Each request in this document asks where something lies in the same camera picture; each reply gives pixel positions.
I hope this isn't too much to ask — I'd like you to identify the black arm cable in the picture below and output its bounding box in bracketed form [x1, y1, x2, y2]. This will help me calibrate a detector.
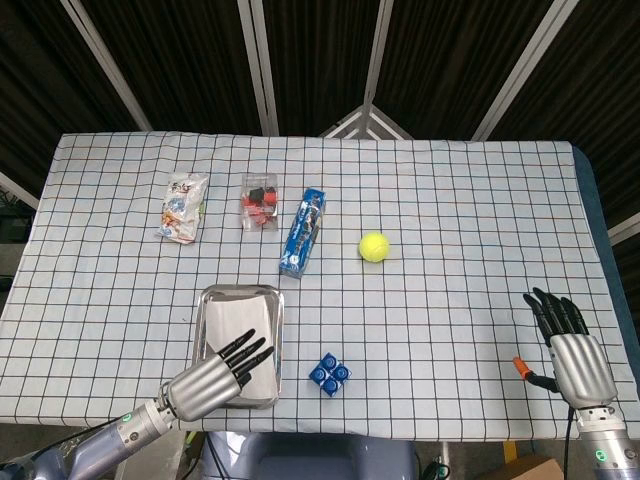
[562, 407, 575, 480]

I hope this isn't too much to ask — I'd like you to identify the white checkered tablecloth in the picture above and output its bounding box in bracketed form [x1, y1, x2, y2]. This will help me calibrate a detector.
[0, 130, 640, 444]

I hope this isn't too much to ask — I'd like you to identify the yellow tennis ball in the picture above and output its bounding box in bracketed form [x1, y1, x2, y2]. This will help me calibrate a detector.
[358, 231, 391, 264]

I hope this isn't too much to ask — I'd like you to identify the clear box with red parts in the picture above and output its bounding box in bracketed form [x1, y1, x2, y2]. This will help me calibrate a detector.
[241, 173, 281, 232]

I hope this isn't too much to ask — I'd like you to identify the white partition frame post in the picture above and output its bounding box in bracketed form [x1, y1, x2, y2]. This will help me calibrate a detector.
[236, 0, 281, 136]
[361, 0, 396, 109]
[59, 0, 153, 132]
[471, 0, 574, 142]

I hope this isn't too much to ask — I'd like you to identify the long blue carton box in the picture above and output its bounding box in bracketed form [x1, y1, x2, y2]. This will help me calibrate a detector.
[278, 187, 329, 279]

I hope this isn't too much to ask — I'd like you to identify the blue cube toy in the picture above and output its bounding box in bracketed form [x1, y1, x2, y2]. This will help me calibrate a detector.
[307, 352, 352, 397]

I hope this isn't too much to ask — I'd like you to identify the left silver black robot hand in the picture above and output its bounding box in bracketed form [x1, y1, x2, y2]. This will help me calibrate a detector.
[159, 328, 275, 422]

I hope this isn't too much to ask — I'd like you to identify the stainless steel tray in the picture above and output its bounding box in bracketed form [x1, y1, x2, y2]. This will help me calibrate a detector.
[191, 283, 286, 411]

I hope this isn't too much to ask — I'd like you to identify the white triangular metal frame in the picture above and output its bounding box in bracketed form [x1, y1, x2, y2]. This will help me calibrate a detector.
[319, 103, 414, 140]

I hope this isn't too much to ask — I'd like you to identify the white printed snack bag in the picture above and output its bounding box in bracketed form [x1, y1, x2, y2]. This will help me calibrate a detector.
[156, 172, 210, 245]

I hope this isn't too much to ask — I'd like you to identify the brown cardboard box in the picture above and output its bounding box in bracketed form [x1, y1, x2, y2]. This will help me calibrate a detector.
[504, 455, 569, 480]

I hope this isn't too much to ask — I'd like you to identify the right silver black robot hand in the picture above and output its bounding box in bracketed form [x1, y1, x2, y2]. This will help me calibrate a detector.
[513, 287, 618, 409]

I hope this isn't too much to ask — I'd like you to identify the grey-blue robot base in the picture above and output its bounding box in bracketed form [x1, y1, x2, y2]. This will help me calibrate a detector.
[199, 430, 419, 480]

